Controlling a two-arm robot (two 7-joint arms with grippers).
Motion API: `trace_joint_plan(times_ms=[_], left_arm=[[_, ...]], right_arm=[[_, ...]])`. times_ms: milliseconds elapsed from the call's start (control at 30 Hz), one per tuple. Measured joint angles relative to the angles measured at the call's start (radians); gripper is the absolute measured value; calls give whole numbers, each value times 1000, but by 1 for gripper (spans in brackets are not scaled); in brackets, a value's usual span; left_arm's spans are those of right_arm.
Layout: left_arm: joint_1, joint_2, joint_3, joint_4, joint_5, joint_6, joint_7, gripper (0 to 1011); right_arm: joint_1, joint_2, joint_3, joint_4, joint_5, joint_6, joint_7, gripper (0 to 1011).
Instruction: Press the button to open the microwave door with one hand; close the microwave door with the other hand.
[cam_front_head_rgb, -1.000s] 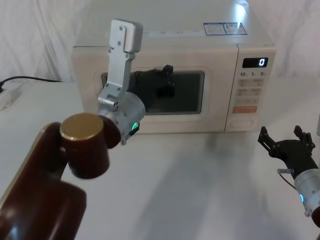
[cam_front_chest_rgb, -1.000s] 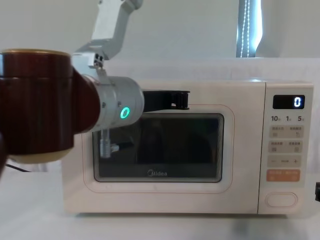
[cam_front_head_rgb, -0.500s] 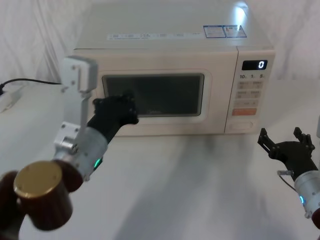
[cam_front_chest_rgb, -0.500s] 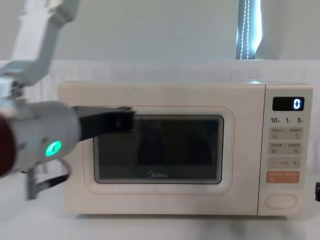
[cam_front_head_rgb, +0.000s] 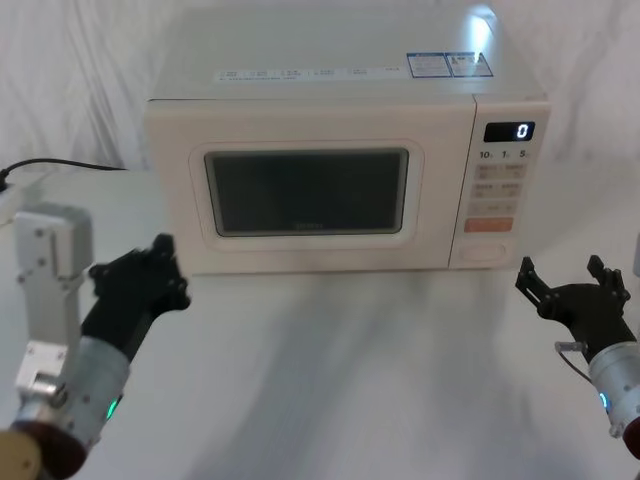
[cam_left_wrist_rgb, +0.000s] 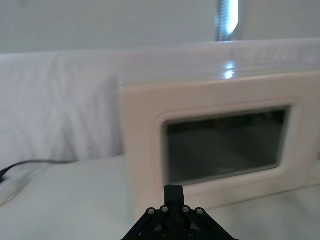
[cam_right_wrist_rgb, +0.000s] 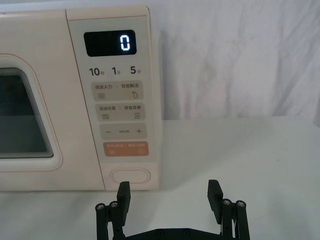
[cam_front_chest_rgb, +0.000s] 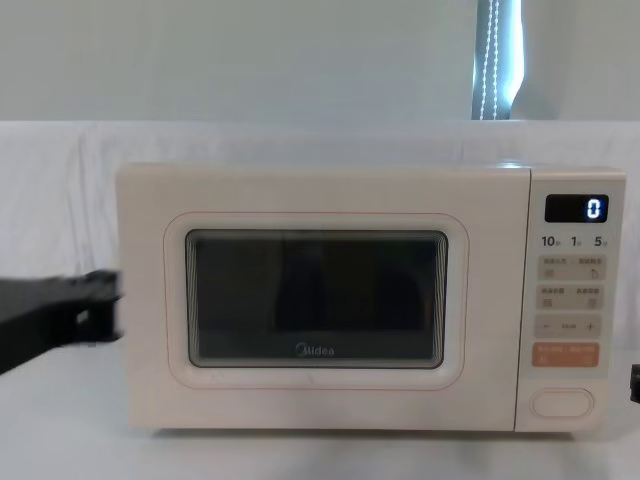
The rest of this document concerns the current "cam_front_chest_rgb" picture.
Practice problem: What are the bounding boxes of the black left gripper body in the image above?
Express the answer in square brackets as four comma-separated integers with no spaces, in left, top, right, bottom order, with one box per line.
[0,274,109,376]

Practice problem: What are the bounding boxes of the oven control panel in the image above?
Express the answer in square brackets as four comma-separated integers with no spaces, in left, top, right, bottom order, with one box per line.
[514,167,628,434]

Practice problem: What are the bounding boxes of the white table cloth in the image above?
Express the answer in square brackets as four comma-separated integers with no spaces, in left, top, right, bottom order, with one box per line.
[0,344,640,480]

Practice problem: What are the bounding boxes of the white curtain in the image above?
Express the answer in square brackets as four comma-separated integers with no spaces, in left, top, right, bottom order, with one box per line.
[0,0,640,371]

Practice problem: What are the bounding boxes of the cream microwave oven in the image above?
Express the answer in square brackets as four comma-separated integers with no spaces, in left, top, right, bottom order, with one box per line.
[114,160,628,435]

